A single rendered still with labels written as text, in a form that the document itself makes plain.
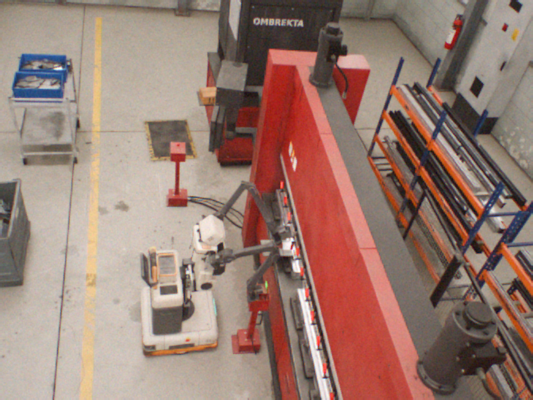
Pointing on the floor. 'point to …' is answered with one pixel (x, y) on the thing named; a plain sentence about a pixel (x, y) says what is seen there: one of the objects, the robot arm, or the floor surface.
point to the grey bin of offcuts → (13, 233)
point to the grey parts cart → (48, 121)
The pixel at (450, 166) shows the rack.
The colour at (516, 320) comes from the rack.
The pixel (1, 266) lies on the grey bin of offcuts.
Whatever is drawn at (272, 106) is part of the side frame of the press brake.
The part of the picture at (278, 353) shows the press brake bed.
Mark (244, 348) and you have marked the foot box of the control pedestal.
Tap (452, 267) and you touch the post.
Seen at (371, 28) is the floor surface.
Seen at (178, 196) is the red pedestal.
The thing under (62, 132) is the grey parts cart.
